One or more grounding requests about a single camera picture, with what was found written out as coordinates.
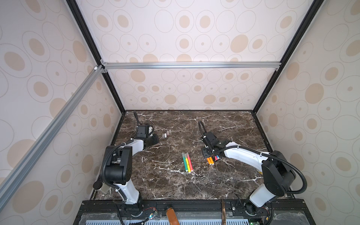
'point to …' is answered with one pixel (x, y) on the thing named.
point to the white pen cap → (165, 135)
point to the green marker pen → (184, 161)
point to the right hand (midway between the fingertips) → (211, 150)
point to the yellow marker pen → (187, 163)
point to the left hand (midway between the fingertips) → (161, 136)
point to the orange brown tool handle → (172, 216)
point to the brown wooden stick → (223, 211)
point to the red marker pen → (190, 162)
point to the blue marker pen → (218, 157)
